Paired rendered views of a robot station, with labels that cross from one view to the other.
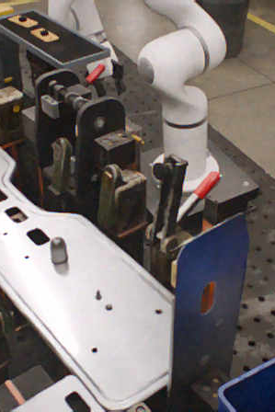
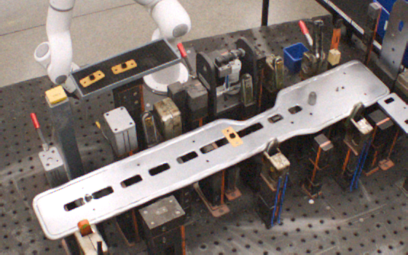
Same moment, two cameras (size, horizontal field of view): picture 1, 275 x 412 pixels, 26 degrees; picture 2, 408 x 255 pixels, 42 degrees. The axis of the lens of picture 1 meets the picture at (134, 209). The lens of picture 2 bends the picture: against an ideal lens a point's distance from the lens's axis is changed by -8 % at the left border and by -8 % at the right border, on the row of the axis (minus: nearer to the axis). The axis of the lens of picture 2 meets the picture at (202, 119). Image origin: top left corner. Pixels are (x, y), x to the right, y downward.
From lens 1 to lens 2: 2.03 m
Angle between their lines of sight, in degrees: 58
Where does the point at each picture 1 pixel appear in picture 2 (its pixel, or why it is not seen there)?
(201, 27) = not seen: outside the picture
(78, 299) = (338, 96)
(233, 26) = not seen: outside the picture
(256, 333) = (288, 81)
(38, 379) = (375, 115)
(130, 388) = (381, 86)
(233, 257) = (397, 11)
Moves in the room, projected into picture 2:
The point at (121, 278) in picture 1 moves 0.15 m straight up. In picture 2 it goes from (325, 81) to (331, 52)
